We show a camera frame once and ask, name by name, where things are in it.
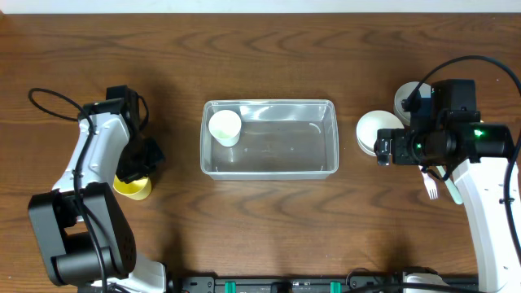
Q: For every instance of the pink plastic fork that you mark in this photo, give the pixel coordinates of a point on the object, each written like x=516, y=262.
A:
x=429, y=184

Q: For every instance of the light green plastic spoon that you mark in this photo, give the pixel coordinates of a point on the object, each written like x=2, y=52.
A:
x=454, y=192

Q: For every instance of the clear plastic container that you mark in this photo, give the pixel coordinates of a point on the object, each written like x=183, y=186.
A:
x=280, y=139

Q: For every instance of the yellow plastic cup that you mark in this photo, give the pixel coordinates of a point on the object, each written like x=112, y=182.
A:
x=136, y=190

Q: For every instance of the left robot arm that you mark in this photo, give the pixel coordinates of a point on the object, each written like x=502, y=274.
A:
x=83, y=236

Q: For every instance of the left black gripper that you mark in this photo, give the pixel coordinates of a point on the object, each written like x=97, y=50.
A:
x=136, y=166

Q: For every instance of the white plastic bowl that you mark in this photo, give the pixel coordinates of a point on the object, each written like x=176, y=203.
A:
x=368, y=126

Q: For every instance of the white plastic cup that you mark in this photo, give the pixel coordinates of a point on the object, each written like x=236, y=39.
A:
x=225, y=127

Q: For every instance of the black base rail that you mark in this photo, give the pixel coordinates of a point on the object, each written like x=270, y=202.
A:
x=362, y=280

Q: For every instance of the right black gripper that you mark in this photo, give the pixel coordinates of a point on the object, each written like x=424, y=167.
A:
x=385, y=146

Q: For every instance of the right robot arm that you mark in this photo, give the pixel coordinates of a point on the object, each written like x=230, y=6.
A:
x=445, y=129

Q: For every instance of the grey plastic bowl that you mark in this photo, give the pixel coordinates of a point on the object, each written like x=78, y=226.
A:
x=402, y=94

